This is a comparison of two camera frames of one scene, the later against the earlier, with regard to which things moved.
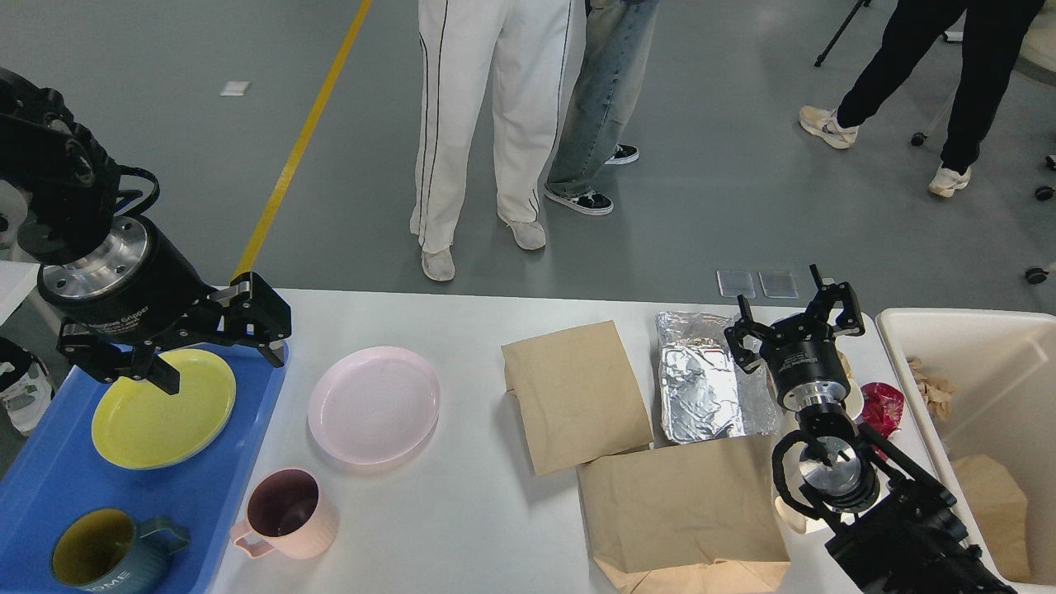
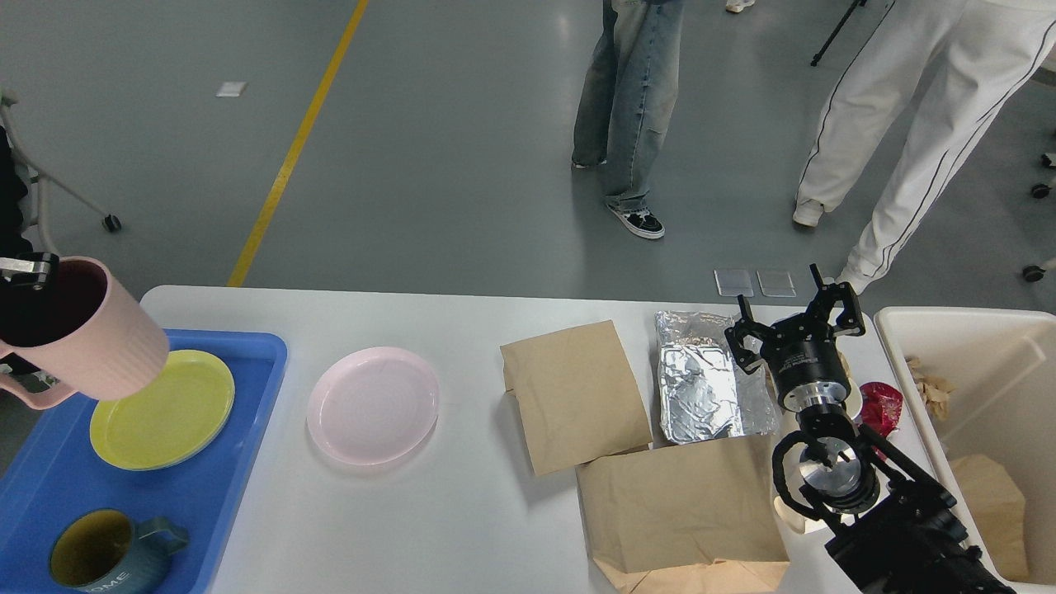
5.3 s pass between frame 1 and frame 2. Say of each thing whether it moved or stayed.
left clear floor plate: stayed
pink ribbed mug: moved
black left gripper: moved
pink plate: stayed
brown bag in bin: stayed
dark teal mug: stayed
